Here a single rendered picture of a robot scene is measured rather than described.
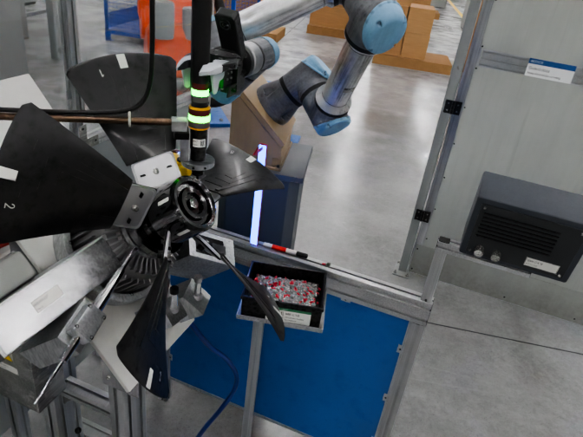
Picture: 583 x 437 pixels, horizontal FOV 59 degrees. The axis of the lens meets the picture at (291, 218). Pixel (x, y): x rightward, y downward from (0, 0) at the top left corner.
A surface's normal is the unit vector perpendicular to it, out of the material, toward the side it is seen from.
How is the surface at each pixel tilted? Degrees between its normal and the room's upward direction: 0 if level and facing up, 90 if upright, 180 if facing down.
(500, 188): 15
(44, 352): 102
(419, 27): 90
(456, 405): 0
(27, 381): 90
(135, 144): 55
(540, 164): 90
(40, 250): 50
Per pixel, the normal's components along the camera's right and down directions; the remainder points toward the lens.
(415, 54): -0.16, 0.47
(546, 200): 0.02, -0.73
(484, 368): 0.11, -0.86
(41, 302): 0.78, -0.34
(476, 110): -0.37, 0.42
